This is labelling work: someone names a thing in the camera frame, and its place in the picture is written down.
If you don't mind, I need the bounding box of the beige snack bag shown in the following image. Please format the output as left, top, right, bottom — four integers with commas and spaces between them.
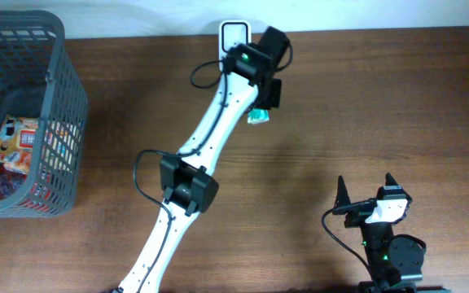
0, 115, 38, 174

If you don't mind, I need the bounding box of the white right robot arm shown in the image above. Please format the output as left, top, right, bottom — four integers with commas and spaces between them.
332, 173, 427, 292

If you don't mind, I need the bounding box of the teal tissue pack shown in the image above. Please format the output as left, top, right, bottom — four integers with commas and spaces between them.
248, 108, 270, 125

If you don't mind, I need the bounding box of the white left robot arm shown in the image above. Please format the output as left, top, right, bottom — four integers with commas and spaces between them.
115, 26, 293, 293

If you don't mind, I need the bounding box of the grey plastic mesh basket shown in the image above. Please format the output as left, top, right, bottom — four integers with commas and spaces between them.
0, 11, 89, 218

